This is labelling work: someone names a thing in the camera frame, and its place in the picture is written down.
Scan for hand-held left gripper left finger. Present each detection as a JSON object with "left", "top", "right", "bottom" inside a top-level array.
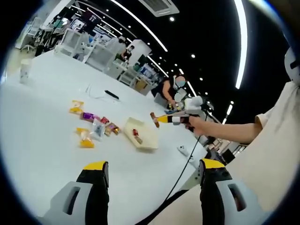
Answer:
[{"left": 43, "top": 160, "right": 110, "bottom": 225}]

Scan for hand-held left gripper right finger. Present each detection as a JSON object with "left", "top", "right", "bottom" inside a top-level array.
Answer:
[{"left": 198, "top": 158, "right": 270, "bottom": 225}]

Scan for pink food tongs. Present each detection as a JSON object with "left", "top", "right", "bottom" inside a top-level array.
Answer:
[{"left": 154, "top": 112, "right": 188, "bottom": 125}]

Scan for cream rectangular container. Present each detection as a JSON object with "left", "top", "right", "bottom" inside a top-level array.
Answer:
[{"left": 123, "top": 116, "right": 159, "bottom": 150}]

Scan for yellow-ended clear food packet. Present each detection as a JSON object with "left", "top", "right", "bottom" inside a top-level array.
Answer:
[
  {"left": 69, "top": 100, "right": 85, "bottom": 115},
  {"left": 75, "top": 127, "right": 95, "bottom": 149}
]

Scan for clear silver food packet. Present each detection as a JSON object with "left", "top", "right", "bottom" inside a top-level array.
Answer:
[{"left": 90, "top": 118, "right": 105, "bottom": 142}]

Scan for purple food packet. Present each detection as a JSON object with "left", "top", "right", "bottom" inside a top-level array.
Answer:
[{"left": 80, "top": 112, "right": 100, "bottom": 123}]

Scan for person's right hand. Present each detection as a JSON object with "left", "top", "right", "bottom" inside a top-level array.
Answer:
[{"left": 184, "top": 115, "right": 210, "bottom": 137}]

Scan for grey box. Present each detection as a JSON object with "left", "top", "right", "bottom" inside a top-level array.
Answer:
[{"left": 153, "top": 94, "right": 170, "bottom": 109}]

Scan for brown cardboard box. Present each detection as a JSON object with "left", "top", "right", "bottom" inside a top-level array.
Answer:
[{"left": 135, "top": 78, "right": 152, "bottom": 96}]

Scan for black oblong device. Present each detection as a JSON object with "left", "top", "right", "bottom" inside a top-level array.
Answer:
[{"left": 104, "top": 90, "right": 120, "bottom": 99}]

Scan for white square pillar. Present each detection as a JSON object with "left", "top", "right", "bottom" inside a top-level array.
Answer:
[{"left": 127, "top": 39, "right": 152, "bottom": 68}]

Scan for long ceiling strip light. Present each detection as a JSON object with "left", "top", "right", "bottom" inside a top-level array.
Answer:
[
  {"left": 110, "top": 0, "right": 169, "bottom": 53},
  {"left": 234, "top": 0, "right": 248, "bottom": 90}
]

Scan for white mesh office chair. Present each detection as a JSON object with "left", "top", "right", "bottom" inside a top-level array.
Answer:
[
  {"left": 87, "top": 44, "right": 116, "bottom": 72},
  {"left": 62, "top": 28, "right": 84, "bottom": 57}
]

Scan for white chest-worn headset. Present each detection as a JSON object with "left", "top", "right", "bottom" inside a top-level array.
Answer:
[{"left": 284, "top": 45, "right": 300, "bottom": 83}]

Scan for ceiling air conditioner unit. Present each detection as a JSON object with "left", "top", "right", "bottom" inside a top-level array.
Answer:
[{"left": 137, "top": 0, "right": 180, "bottom": 17}]

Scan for dark hanging sign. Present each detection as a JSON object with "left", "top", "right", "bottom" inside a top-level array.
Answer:
[{"left": 83, "top": 9, "right": 102, "bottom": 27}]

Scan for white paper cup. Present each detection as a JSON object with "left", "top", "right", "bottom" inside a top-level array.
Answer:
[{"left": 19, "top": 58, "right": 33, "bottom": 84}]

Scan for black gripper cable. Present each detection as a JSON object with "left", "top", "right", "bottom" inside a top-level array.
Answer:
[{"left": 135, "top": 110, "right": 208, "bottom": 225}]

